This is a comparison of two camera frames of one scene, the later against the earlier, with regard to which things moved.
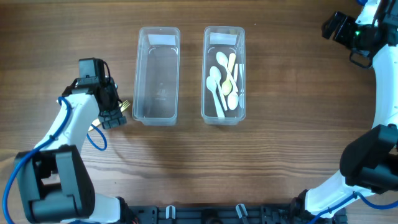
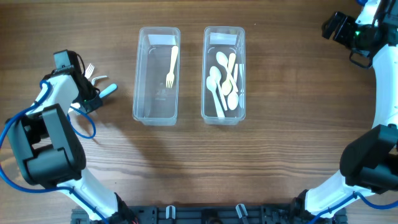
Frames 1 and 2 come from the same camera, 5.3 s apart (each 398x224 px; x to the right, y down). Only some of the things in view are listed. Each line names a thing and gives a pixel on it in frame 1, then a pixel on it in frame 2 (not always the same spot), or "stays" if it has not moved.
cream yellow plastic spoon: x=227 y=85 stays
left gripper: x=114 y=116 -> x=97 y=102
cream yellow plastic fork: x=123 y=106 -> x=170 y=76
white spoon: x=233 y=99 stays
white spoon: x=211 y=84 stays
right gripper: x=347 y=22 stays
